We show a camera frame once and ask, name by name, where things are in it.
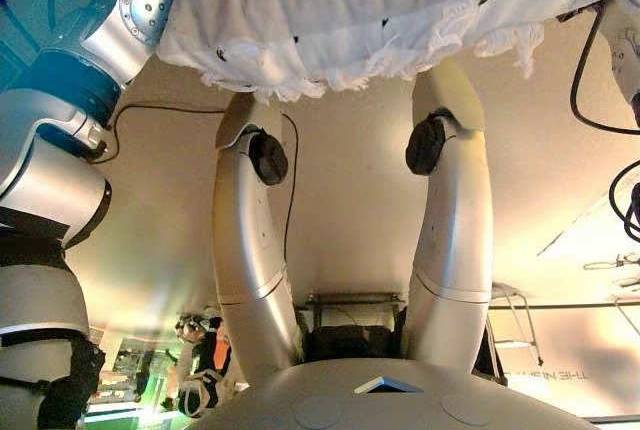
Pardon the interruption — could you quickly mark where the thick black cable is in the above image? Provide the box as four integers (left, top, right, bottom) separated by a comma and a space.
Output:
91, 103, 227, 165

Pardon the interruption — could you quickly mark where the grey robot torso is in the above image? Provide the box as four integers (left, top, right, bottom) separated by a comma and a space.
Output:
197, 357, 599, 430

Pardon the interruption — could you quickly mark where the person in dark clothes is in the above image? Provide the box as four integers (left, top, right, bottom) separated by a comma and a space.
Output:
173, 313, 234, 419

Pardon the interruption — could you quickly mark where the thin black cable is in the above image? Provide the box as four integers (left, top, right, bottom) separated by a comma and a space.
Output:
280, 113, 300, 262

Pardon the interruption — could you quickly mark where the metal step ladder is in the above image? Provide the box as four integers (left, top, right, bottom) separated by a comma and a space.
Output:
486, 282, 544, 367

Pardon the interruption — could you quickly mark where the white frilled cloth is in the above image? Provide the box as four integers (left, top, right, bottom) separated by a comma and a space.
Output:
156, 0, 617, 105

